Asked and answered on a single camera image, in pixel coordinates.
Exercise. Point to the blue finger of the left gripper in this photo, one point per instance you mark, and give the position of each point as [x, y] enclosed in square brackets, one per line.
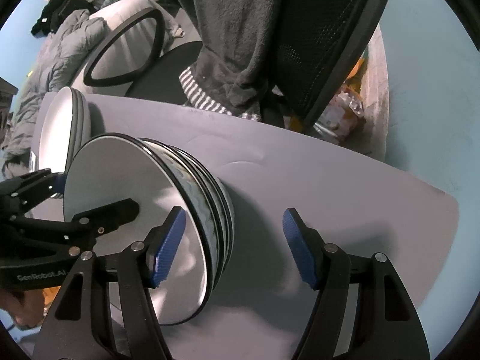
[58, 181]
[107, 218]

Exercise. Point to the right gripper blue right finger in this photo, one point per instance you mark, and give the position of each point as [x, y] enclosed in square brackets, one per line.
[307, 248]

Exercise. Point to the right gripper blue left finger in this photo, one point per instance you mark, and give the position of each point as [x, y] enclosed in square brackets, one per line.
[164, 241]

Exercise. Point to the white plate front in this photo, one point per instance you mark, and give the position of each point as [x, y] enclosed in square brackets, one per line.
[75, 131]

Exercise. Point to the white plate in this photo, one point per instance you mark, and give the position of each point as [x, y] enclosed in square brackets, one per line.
[86, 122]
[55, 135]
[75, 131]

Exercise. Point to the white bowl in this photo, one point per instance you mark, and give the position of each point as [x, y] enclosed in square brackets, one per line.
[223, 198]
[209, 193]
[114, 167]

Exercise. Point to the left hand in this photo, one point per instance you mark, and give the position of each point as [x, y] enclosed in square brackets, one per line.
[26, 308]

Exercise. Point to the white plate back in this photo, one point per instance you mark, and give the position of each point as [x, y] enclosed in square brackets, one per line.
[86, 122]

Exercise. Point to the white bowl back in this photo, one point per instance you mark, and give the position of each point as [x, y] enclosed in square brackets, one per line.
[223, 198]

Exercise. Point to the grey quilted duvet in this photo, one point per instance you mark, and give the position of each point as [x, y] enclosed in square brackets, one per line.
[56, 66]

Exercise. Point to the plastic snack bags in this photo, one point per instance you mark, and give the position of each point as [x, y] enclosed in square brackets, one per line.
[346, 110]

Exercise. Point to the black clothes pile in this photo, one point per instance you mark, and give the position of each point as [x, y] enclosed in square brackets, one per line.
[55, 13]

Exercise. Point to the black office chair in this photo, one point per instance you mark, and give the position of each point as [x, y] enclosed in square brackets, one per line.
[318, 44]

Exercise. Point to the dark grey fleece robe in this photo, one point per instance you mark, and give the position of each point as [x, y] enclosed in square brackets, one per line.
[233, 70]

